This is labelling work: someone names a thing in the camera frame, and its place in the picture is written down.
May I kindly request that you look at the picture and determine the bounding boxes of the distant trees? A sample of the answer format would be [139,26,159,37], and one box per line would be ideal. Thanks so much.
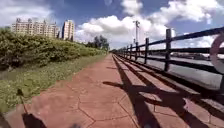
[83,34,111,52]

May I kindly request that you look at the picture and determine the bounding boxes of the red hexagon paved path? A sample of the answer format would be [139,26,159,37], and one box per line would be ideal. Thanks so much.
[3,53,224,128]

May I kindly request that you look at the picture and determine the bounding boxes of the lamp pole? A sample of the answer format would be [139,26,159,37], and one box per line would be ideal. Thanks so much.
[132,19,141,46]

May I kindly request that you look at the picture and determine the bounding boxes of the grass verge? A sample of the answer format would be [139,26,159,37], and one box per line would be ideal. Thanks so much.
[0,53,108,114]

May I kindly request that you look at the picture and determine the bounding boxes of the green bush hedge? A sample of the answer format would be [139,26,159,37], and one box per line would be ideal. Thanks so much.
[0,28,107,72]

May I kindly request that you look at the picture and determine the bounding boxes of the group of apartment buildings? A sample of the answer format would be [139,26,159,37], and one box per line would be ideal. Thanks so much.
[10,17,76,42]

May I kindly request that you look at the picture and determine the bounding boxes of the river water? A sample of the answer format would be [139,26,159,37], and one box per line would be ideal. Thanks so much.
[133,54,224,91]

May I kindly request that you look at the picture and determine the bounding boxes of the wooden post and rail fence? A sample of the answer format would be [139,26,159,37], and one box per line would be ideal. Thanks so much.
[114,27,224,96]

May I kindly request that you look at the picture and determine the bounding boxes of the life ring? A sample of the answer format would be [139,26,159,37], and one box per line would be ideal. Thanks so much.
[209,32,224,75]

